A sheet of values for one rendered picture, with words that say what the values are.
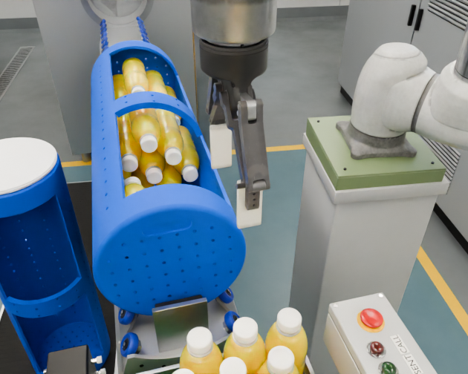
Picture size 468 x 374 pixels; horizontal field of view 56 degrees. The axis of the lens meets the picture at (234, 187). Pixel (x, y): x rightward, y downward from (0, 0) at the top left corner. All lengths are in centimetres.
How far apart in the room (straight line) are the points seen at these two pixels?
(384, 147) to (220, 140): 71
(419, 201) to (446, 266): 127
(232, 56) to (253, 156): 10
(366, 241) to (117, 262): 79
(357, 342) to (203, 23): 52
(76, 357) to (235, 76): 58
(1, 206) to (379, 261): 108
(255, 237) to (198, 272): 164
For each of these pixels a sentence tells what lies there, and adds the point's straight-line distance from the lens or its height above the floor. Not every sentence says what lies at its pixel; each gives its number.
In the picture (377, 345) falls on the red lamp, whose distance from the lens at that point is 74.
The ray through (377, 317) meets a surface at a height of 111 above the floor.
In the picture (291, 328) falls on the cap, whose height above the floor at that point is 111.
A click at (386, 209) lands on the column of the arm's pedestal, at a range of 131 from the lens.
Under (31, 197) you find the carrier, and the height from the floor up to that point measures 99.
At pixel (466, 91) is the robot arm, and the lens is 110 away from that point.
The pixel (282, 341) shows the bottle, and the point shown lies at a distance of 76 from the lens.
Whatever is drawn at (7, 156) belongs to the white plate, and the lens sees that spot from 138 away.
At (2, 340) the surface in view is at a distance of 209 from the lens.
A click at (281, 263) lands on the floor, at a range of 236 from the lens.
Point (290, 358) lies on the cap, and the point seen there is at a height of 111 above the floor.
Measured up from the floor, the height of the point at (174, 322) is 101.
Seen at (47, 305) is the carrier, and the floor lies 60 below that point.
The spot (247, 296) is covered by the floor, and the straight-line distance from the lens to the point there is 221.
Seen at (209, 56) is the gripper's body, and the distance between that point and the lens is 48.
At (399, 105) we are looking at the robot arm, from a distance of 118.
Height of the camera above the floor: 170
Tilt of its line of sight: 37 degrees down
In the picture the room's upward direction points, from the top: straight up
